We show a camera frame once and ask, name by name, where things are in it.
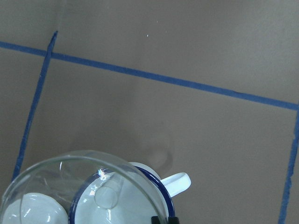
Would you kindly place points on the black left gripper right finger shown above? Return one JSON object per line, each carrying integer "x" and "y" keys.
{"x": 173, "y": 220}

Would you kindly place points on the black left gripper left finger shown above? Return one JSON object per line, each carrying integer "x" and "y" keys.
{"x": 155, "y": 220}

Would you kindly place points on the white enamel cup blue rim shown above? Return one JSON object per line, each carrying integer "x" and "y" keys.
{"x": 129, "y": 197}

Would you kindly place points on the white ceramic lid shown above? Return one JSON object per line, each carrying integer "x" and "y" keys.
{"x": 34, "y": 208}

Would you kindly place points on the blue tape grid lines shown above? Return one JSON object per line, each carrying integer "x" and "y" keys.
{"x": 50, "y": 54}

